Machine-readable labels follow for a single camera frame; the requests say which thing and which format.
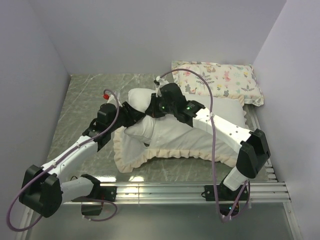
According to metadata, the animal print pillow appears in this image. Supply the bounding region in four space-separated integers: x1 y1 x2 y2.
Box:
171 61 264 107

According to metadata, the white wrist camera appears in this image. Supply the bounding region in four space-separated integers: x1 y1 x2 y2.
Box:
153 76 169 97
103 92 122 107

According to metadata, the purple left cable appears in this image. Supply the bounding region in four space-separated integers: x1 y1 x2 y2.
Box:
6 89 120 232

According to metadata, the right base electronics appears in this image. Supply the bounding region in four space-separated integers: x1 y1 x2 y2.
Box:
219 203 242 218

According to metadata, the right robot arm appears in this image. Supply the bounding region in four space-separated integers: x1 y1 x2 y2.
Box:
145 83 271 200

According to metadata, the white pillow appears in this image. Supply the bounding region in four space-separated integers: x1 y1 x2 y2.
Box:
124 94 246 160

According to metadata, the aluminium mounting rail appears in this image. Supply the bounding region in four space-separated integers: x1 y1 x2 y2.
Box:
57 106 293 206

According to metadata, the grey and cream ruffled pillowcase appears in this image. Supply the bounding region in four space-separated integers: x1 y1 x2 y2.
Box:
112 93 248 174

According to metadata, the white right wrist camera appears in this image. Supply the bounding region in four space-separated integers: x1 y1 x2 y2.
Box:
153 76 169 97

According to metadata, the black left base box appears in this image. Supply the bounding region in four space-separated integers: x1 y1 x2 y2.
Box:
80 202 103 216

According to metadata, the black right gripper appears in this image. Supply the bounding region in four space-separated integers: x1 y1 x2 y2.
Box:
144 92 176 119

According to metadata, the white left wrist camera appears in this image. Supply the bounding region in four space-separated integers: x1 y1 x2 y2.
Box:
103 92 122 107

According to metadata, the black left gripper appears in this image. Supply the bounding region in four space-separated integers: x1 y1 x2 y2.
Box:
109 101 146 133

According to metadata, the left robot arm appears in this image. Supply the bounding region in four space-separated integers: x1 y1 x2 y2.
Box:
18 102 146 218

